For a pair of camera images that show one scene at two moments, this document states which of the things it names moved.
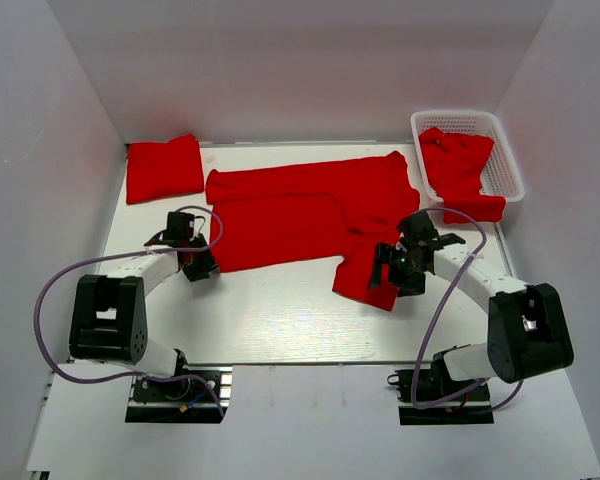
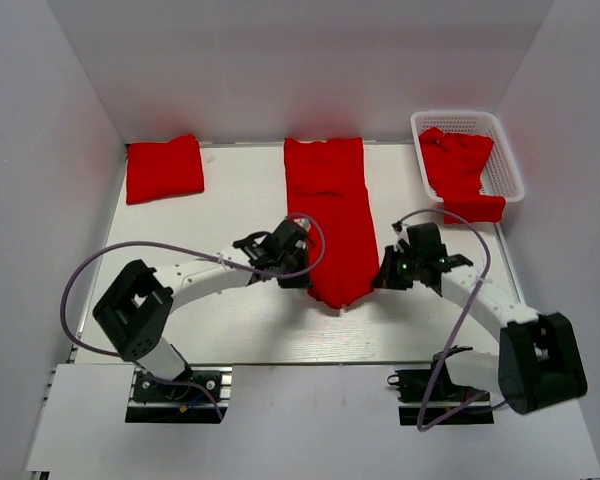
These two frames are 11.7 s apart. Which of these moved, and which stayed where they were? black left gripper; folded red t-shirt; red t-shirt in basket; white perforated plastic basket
Moved: black left gripper
Stayed: white perforated plastic basket; red t-shirt in basket; folded red t-shirt
